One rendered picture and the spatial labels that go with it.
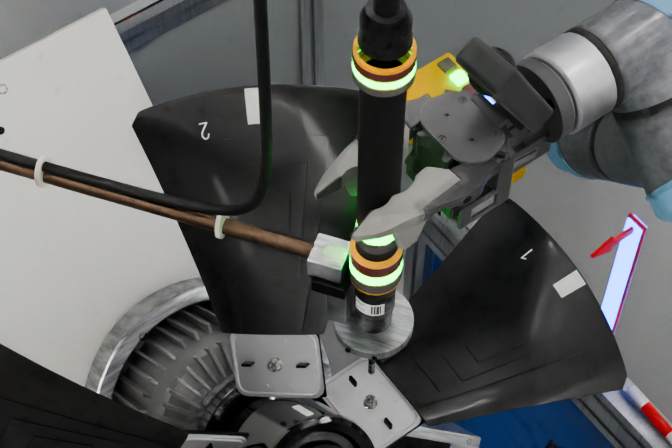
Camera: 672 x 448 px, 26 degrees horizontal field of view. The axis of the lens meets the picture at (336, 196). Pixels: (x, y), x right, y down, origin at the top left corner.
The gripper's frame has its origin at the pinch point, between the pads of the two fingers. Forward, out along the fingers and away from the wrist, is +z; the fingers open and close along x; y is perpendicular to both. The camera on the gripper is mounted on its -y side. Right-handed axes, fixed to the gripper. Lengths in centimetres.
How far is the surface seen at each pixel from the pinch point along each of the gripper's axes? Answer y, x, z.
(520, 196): 154, 66, -95
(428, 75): 47, 36, -39
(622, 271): 44, 0, -37
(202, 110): 11.4, 22.1, -0.5
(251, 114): 11.3, 19.0, -3.7
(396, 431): 35.9, -3.9, -3.1
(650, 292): 154, 34, -101
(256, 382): 31.3, 6.1, 5.8
